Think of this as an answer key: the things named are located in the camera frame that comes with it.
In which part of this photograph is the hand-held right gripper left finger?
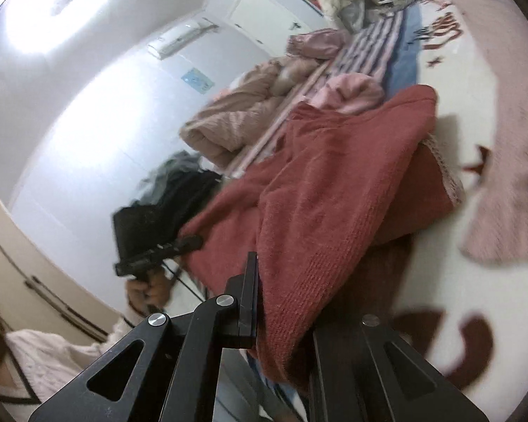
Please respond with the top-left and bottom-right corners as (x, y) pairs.
(29, 252), (260, 422)

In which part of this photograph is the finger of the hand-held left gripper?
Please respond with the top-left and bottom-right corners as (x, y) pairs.
(158, 235), (203, 259)

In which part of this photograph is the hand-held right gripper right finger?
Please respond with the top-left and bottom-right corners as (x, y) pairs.
(310, 315), (490, 422)

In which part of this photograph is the red knit sweater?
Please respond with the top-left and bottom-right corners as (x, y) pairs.
(178, 84), (465, 388)

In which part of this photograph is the person's left hand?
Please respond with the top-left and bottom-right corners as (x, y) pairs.
(125, 269), (177, 316)

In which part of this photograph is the black garment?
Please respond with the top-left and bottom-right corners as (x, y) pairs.
(130, 168), (223, 230)

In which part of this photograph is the beige wardrobe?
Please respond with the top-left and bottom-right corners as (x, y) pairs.
(0, 167), (130, 346)

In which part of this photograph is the pink ribbed quilt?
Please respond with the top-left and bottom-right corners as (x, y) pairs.
(180, 58), (332, 171)

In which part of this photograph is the white air conditioner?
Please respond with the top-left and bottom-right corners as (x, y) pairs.
(147, 18), (217, 60)

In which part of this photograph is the pink small garment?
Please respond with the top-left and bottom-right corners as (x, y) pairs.
(310, 75), (386, 116)

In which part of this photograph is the shiny pink satin cloth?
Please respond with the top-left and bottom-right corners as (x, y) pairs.
(287, 28), (349, 60)

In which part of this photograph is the round ceiling light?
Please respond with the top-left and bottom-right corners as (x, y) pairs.
(2, 0), (126, 56)

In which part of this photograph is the white door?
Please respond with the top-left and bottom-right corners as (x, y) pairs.
(228, 0), (332, 47)

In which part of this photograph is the striped bed sheet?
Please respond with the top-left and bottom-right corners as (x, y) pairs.
(176, 0), (528, 422)

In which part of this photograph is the large pink pillow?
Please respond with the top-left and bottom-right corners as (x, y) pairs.
(448, 0), (528, 266)

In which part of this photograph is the black cable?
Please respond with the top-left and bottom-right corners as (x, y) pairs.
(162, 263), (213, 305)

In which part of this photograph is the blue wall poster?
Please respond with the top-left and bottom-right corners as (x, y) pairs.
(181, 68), (216, 94)

